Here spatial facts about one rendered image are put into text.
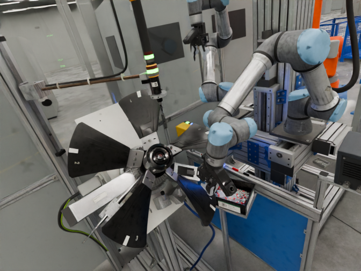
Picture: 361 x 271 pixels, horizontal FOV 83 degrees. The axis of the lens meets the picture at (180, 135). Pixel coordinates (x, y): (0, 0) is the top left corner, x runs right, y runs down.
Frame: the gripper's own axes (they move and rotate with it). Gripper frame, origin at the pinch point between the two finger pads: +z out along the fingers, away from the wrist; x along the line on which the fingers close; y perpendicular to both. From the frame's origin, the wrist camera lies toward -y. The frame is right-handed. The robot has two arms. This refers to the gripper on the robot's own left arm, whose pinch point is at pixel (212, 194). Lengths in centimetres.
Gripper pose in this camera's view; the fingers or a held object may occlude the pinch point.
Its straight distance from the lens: 92.7
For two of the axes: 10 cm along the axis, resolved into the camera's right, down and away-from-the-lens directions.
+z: -0.3, 7.5, 6.6
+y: -6.7, -5.0, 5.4
